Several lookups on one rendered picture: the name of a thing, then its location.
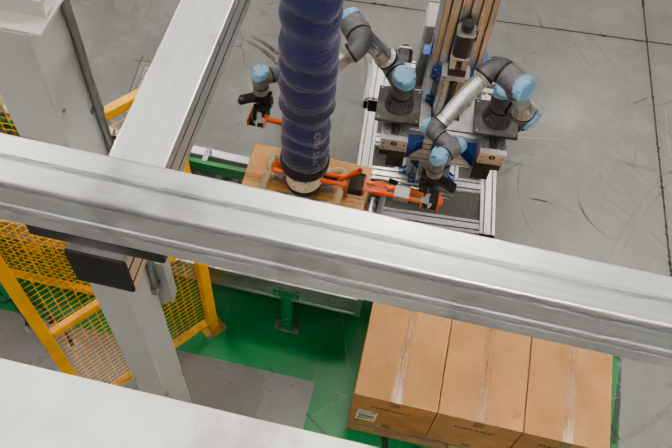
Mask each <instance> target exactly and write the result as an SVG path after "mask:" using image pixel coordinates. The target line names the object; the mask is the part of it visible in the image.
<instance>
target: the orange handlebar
mask: <svg viewBox="0 0 672 448"><path fill-rule="evenodd" d="M265 120H266V122H268V123H273V124H278V125H281V123H282V120H281V119H276V118H271V117H266V118H265ZM276 166H281V163H280V161H275V162H273V163H272V165H271V169H272V171H273V172H276V173H281V174H285V173H284V172H283V170H282V169H279V168H276ZM285 175H286V174H285ZM324 175H326V176H331V177H335V178H340V177H342V176H344V175H341V174H336V173H332V172H326V173H325V174H324ZM319 182H323V183H327V184H332V185H336V186H341V187H346V185H347V183H344V182H340V181H335V180H330V179H326V178H321V179H320V181H319ZM366 185H370V186H375V187H374V189H372V188H368V187H365V189H364V192H369V193H373V195H377V196H381V197H383V196H388V197H392V198H394V193H391V192H386V191H385V189H389V190H394V191H395V187H396V186H393V185H388V184H386V183H385V182H380V181H376V182H374V181H369V180H367V181H366ZM410 194H412V195H417V196H422V192H418V191H416V190H411V189H410ZM408 201H411V202H415V203H421V202H420V200H419V198H414V197H410V196H409V199H408Z"/></svg>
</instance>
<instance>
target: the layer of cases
mask: <svg viewBox="0 0 672 448"><path fill-rule="evenodd" d="M612 357H613V355H610V354H605V353H601V352H596V351H592V350H587V349H583V348H578V347H574V346H569V345H565V344H560V343H556V342H551V341H547V340H542V339H538V338H533V337H529V336H524V335H520V334H515V333H511V332H506V331H502V330H497V329H493V328H488V327H484V326H480V325H475V324H471V323H466V322H462V321H457V320H453V319H448V318H444V317H439V316H435V315H430V314H426V313H421V312H417V311H412V310H408V309H403V308H399V307H394V306H390V305H385V304H381V303H376V302H373V306H372V310H371V315H370V320H369V324H368V329H367V334H366V338H365V343H364V348H363V352H362V357H361V362H360V367H359V371H358V376H357V381H356V385H355V390H354V395H353V399H352V404H351V409H350V414H349V418H348V419H350V420H354V421H358V422H363V423H367V424H371V425H375V426H380V427H384V428H388V429H393V430H397V431H401V432H405V433H410V434H414V435H418V436H422V437H425V435H426V437H427V438H431V439H435V440H439V441H444V442H448V443H452V444H456V445H461V446H465V447H469V448H610V426H611V391H612Z"/></svg>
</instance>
